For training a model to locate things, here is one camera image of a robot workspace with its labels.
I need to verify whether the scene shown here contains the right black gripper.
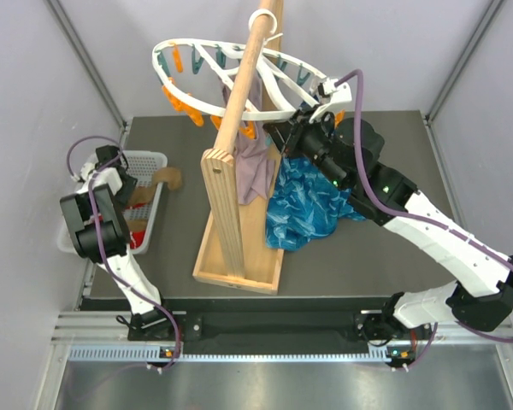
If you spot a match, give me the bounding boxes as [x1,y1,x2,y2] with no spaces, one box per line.
[267,104,351,192]

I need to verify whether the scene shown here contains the brown sock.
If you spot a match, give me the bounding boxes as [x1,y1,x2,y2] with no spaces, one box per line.
[127,167,182,208]

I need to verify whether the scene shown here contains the white oval clip hanger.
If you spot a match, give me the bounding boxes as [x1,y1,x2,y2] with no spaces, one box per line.
[151,6,352,127]

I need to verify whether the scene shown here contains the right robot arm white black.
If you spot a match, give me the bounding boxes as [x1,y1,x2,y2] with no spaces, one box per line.
[263,110,513,339]

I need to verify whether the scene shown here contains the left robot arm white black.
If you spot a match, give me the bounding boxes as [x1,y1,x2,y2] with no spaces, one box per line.
[60,145,180,342]

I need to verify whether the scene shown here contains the mauve cloth on hanger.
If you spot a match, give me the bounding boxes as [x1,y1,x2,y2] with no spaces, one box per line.
[220,70,274,206]

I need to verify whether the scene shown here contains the white perforated plastic basket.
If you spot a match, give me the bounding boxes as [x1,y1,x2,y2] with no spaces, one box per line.
[56,149,170,256]

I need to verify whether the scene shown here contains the red santa christmas sock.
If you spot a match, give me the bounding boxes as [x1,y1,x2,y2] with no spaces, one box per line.
[123,203,150,251]

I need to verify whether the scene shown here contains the blue patterned cloth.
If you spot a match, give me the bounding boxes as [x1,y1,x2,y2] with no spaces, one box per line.
[265,157,366,252]

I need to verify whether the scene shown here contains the wooden drying rack stand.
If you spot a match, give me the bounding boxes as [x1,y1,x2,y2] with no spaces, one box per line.
[192,1,284,295]

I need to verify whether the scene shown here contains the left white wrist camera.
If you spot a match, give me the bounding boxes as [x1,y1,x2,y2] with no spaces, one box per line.
[67,143,123,195]

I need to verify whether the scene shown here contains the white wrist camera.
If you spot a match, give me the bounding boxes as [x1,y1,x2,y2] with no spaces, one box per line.
[310,78,352,123]
[67,143,123,195]

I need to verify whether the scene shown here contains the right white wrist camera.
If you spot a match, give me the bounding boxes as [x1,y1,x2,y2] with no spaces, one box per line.
[310,78,352,123]

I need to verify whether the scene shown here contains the grey slotted cable duct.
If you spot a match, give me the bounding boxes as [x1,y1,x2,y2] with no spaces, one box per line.
[68,344,394,364]

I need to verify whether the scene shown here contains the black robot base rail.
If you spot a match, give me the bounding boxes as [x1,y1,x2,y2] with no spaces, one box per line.
[74,294,454,355]

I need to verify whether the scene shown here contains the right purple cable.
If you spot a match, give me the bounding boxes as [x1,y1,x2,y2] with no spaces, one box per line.
[337,67,513,372]

